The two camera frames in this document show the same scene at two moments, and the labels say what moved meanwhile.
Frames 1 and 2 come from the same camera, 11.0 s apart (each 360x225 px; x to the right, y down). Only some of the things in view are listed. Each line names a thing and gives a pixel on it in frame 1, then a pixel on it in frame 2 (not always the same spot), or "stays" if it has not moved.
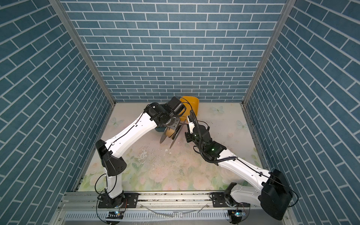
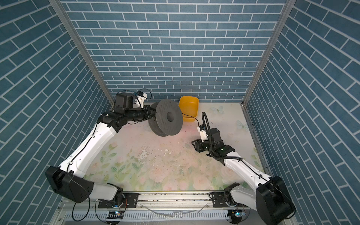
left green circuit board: x=115 y=215 stays
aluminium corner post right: x=288 y=7 stays
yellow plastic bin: x=191 y=103 stays
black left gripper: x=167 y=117 to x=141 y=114
